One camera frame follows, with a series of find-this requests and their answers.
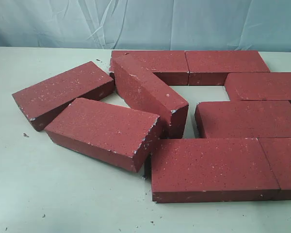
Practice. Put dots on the front large red brick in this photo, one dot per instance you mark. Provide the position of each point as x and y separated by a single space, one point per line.
211 170

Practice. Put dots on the white backdrop cloth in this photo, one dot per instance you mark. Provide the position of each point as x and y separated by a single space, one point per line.
263 25

